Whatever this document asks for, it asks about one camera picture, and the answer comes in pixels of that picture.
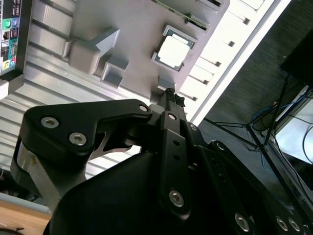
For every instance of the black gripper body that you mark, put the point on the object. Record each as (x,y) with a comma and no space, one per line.
(110,208)

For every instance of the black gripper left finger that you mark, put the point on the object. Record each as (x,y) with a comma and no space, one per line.
(73,117)

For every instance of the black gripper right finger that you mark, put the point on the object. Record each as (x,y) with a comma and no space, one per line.
(220,166)

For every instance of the silver CPU chip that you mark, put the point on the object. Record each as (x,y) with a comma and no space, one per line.
(173,52)

